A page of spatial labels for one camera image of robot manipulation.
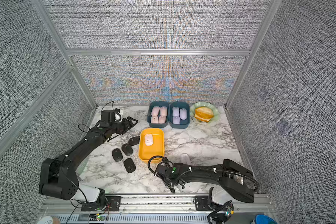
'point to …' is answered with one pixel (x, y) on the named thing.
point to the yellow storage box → (145, 152)
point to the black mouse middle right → (127, 149)
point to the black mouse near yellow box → (134, 141)
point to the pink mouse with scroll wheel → (163, 111)
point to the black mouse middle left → (117, 155)
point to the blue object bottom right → (262, 219)
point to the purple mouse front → (183, 114)
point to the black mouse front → (129, 165)
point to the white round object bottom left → (49, 220)
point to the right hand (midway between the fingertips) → (172, 174)
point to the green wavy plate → (216, 111)
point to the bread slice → (202, 119)
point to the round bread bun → (205, 112)
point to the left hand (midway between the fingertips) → (137, 122)
